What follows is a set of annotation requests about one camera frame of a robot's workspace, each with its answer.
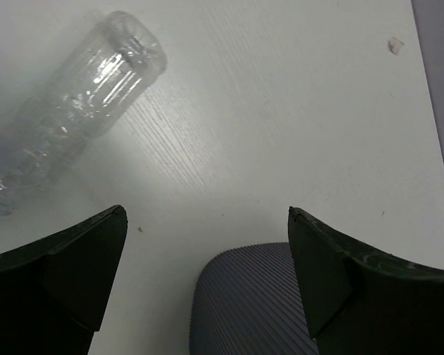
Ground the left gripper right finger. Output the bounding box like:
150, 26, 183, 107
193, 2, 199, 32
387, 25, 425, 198
288, 207, 444, 354

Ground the grey mesh waste bin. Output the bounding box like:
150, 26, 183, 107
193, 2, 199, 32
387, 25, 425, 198
189, 243, 318, 355

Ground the clear ribbed plastic bottle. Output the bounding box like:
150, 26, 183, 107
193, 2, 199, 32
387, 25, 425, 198
0, 11, 167, 216

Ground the small white paper scrap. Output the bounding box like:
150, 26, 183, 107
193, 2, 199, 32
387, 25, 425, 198
387, 37, 405, 55

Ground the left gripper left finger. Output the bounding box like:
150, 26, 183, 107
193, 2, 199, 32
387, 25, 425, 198
0, 206, 128, 354

